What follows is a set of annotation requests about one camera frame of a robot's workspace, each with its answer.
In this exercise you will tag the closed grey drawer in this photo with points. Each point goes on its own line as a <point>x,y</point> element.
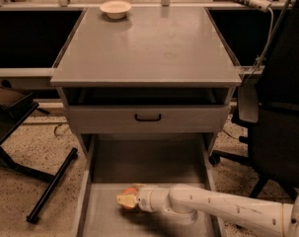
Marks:
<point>114,119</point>

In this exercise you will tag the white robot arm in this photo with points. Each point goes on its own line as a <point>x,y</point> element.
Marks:
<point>181,203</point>

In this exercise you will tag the black office chair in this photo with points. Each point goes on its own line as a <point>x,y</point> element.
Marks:
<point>269,110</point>

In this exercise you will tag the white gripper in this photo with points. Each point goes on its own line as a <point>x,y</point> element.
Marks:
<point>145,198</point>

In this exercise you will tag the black drawer handle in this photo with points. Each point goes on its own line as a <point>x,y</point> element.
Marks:
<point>148,118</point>

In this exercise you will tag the black stand with tray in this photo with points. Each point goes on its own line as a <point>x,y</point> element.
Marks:
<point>16,105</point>

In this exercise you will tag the orange fruit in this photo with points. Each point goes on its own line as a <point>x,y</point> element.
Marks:
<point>129,196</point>

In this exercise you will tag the grey drawer cabinet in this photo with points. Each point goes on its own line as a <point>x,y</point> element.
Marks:
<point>156,56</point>

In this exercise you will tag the white bowl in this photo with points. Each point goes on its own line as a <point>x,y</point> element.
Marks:
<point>115,9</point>

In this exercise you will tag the open grey drawer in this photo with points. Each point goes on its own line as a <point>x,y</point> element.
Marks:
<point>117,162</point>

